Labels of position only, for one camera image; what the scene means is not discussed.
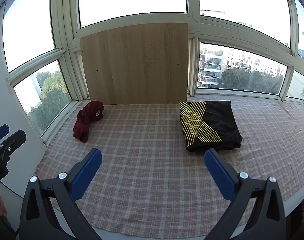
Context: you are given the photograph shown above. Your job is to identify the white apartment buildings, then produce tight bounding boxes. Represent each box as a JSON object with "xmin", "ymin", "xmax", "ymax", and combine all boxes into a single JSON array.
[{"xmin": 197, "ymin": 42, "xmax": 287, "ymax": 88}]

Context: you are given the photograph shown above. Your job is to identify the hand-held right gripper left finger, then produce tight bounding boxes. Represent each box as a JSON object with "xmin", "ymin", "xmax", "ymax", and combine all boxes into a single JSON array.
[{"xmin": 19, "ymin": 148, "xmax": 103, "ymax": 240}]

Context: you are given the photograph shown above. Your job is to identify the pink plaid cloth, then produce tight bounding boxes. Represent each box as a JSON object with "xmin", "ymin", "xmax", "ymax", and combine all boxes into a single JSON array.
[{"xmin": 34, "ymin": 96, "xmax": 304, "ymax": 237}]

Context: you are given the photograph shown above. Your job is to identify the white window frame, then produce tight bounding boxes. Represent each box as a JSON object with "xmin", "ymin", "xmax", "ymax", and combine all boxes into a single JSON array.
[{"xmin": 0, "ymin": 0, "xmax": 304, "ymax": 145}]

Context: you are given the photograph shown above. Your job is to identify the light wooden board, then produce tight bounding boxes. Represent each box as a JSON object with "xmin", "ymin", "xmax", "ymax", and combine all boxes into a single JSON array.
[{"xmin": 80, "ymin": 22, "xmax": 189, "ymax": 105}]

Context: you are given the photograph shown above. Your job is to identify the black garment with yellow stripes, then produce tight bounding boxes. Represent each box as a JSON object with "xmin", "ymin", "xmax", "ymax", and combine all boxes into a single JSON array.
[{"xmin": 179, "ymin": 101, "xmax": 243, "ymax": 153}]

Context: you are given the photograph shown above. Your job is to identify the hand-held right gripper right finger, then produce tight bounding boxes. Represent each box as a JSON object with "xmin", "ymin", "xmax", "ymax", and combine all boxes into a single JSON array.
[{"xmin": 203, "ymin": 148, "xmax": 287, "ymax": 240}]

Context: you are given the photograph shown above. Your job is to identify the dark red shirt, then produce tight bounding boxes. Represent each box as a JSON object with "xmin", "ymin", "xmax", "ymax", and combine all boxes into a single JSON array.
[{"xmin": 72, "ymin": 101, "xmax": 105, "ymax": 143}]

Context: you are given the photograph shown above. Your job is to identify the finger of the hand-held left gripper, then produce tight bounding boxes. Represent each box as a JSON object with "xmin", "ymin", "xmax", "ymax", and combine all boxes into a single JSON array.
[
  {"xmin": 0, "ymin": 124, "xmax": 10, "ymax": 145},
  {"xmin": 0, "ymin": 129, "xmax": 27, "ymax": 167}
]

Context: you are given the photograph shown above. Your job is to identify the green trees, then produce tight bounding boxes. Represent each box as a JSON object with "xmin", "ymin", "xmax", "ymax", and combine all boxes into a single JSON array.
[
  {"xmin": 218, "ymin": 68, "xmax": 285, "ymax": 94},
  {"xmin": 28, "ymin": 70, "xmax": 71, "ymax": 132}
]

